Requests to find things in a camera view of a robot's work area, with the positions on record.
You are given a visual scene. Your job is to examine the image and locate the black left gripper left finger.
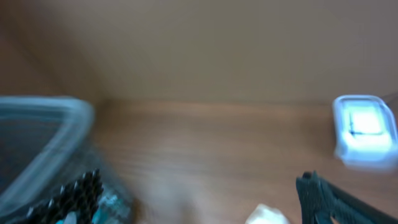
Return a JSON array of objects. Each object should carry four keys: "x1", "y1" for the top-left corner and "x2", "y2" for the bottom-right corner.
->
[{"x1": 18, "y1": 169, "x2": 103, "y2": 224}]

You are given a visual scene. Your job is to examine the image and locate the white snack pouch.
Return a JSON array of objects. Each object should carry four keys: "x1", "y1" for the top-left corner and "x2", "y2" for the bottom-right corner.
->
[{"x1": 245, "y1": 204, "x2": 290, "y2": 224}]

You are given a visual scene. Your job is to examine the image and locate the teal Listerine mouthwash bottle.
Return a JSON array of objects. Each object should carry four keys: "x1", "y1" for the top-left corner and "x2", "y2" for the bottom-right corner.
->
[{"x1": 56, "y1": 186, "x2": 134, "y2": 224}]

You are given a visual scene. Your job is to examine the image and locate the white barcode scanner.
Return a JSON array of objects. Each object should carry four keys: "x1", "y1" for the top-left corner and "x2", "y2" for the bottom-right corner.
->
[{"x1": 332, "y1": 95, "x2": 397, "y2": 172}]

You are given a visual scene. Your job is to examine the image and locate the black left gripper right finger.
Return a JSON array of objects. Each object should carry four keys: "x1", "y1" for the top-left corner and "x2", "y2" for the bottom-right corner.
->
[{"x1": 295, "y1": 172, "x2": 397, "y2": 224}]

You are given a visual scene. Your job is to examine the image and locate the grey plastic mesh basket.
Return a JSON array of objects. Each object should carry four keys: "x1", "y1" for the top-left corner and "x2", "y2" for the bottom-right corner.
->
[{"x1": 1, "y1": 96, "x2": 134, "y2": 223}]

